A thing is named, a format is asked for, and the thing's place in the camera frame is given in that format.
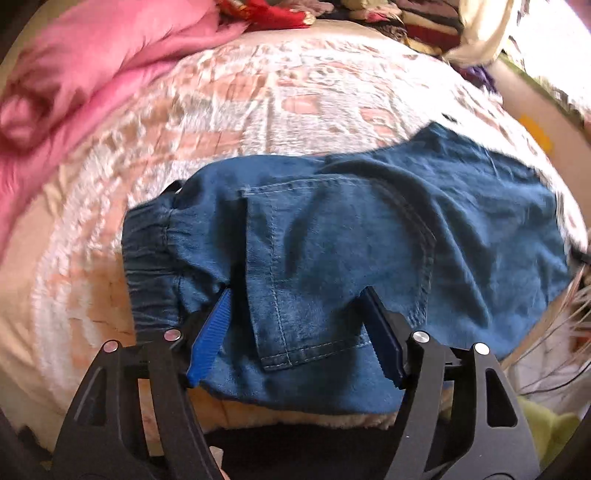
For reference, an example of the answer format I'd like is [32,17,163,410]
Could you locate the yellow tag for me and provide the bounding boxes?
[519,113,555,153]

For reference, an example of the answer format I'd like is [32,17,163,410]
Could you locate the blue denim pants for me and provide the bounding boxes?
[121,122,573,414]

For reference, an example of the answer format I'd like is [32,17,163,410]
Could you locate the pink and white printed blanket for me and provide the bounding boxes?
[0,32,587,462]

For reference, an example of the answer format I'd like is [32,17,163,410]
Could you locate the pink quilt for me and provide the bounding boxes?
[0,0,252,259]

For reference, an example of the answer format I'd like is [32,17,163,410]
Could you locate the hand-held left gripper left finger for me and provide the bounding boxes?
[51,287,232,480]

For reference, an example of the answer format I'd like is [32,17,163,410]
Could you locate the yellow-green fleece garment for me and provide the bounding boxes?
[517,399,583,467]

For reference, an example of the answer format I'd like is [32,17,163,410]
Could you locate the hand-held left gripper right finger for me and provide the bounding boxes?
[364,285,542,480]

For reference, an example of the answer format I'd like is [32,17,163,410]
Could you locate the pile of mixed clothes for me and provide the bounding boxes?
[305,0,467,58]

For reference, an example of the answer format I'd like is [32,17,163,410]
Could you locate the thin pale cables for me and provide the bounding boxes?
[503,258,591,398]

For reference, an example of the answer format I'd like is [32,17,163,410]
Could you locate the cream cloth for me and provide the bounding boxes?
[443,0,518,70]

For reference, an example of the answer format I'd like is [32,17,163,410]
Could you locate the red patterned cloth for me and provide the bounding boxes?
[217,0,319,29]

